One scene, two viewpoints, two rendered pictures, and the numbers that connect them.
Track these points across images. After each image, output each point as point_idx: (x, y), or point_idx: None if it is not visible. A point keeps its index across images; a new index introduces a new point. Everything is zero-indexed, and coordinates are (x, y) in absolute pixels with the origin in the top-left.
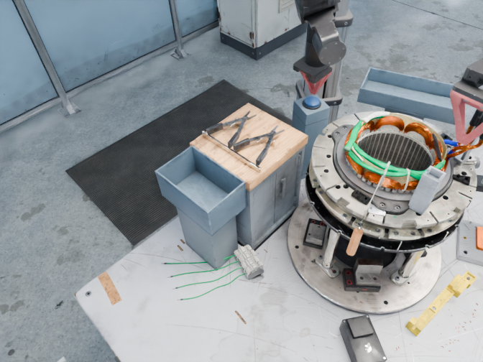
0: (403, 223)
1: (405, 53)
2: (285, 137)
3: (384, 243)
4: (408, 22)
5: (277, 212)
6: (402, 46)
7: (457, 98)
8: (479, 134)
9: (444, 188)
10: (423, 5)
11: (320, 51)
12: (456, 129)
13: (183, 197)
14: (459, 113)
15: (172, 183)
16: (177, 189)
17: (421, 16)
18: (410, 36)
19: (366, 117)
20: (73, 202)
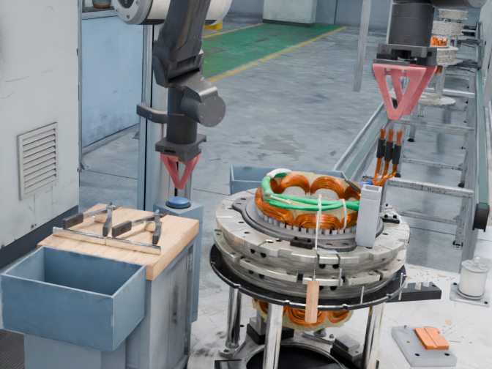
0: (358, 263)
1: (214, 241)
2: (171, 224)
3: (343, 301)
4: (203, 207)
5: (170, 356)
6: (208, 233)
7: (380, 69)
8: (407, 102)
9: (380, 226)
10: (215, 188)
11: (200, 107)
12: (386, 105)
13: (61, 296)
14: (385, 86)
15: (37, 281)
16: (50, 285)
17: (217, 200)
18: (213, 222)
19: (271, 172)
20: None
